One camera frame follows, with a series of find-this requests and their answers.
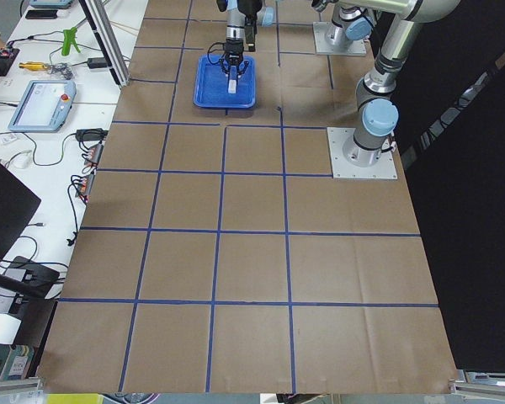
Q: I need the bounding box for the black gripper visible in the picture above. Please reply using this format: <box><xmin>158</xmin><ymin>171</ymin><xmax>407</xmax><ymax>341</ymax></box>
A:
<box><xmin>237</xmin><ymin>0</ymin><xmax>263</xmax><ymax>25</ymax></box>
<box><xmin>219</xmin><ymin>16</ymin><xmax>257</xmax><ymax>76</ymax></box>

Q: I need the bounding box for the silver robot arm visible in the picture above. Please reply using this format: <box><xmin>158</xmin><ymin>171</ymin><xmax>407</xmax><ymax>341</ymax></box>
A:
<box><xmin>208</xmin><ymin>0</ymin><xmax>374</xmax><ymax>78</ymax></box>
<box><xmin>328</xmin><ymin>1</ymin><xmax>459</xmax><ymax>167</ymax></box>

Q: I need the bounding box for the blue plastic tray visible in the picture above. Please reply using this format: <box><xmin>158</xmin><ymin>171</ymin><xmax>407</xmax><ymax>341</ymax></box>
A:
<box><xmin>194</xmin><ymin>55</ymin><xmax>256</xmax><ymax>109</ymax></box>

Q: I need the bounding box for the black power adapter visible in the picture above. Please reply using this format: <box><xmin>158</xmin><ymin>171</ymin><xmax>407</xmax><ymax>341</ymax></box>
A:
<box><xmin>87</xmin><ymin>57</ymin><xmax>109</xmax><ymax>70</ymax></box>

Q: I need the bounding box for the green clamp tool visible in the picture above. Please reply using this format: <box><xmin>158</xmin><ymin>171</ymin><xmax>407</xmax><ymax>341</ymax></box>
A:
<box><xmin>61</xmin><ymin>27</ymin><xmax>81</xmax><ymax>56</ymax></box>

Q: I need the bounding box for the teach pendant tablet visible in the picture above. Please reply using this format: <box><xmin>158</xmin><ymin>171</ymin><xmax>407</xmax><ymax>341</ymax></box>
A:
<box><xmin>8</xmin><ymin>80</ymin><xmax>77</xmax><ymax>133</ymax></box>

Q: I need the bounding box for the yellow tool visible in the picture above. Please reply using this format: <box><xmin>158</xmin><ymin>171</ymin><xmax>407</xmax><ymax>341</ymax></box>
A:
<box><xmin>19</xmin><ymin>61</ymin><xmax>49</xmax><ymax>72</ymax></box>

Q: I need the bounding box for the white computer mouse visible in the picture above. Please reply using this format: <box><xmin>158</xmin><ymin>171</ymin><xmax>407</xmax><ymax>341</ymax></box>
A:
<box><xmin>13</xmin><ymin>152</ymin><xmax>32</xmax><ymax>169</ymax></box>

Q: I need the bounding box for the black monitor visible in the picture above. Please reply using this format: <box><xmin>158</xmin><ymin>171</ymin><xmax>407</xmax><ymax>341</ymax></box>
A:
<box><xmin>0</xmin><ymin>163</ymin><xmax>41</xmax><ymax>259</ymax></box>

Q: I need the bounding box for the black monitor base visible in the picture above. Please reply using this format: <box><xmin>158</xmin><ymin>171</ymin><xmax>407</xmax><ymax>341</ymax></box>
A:
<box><xmin>0</xmin><ymin>258</ymin><xmax>60</xmax><ymax>298</ymax></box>

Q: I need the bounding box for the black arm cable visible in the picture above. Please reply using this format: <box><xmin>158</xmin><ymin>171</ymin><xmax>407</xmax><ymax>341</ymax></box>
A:
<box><xmin>206</xmin><ymin>40</ymin><xmax>227</xmax><ymax>66</ymax></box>

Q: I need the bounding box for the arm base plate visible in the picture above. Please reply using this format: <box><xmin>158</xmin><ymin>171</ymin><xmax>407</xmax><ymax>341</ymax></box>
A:
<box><xmin>327</xmin><ymin>127</ymin><xmax>398</xmax><ymax>180</ymax></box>
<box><xmin>313</xmin><ymin>21</ymin><xmax>371</xmax><ymax>56</ymax></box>

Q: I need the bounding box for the aluminium frame post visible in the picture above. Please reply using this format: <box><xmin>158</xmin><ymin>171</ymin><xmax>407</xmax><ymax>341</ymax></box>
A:
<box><xmin>79</xmin><ymin>0</ymin><xmax>130</xmax><ymax>88</ymax></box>

